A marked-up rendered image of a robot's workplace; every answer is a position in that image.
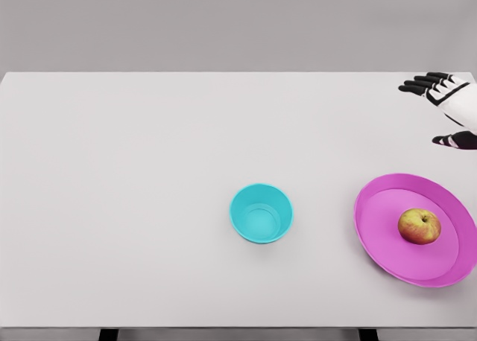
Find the red yellow apple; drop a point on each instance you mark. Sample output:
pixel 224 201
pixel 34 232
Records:
pixel 419 226

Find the pink plate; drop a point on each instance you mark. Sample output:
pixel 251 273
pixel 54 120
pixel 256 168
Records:
pixel 387 240

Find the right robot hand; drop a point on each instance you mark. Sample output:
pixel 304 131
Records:
pixel 462 106

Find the blue bowl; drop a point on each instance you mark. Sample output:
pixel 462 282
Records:
pixel 261 213

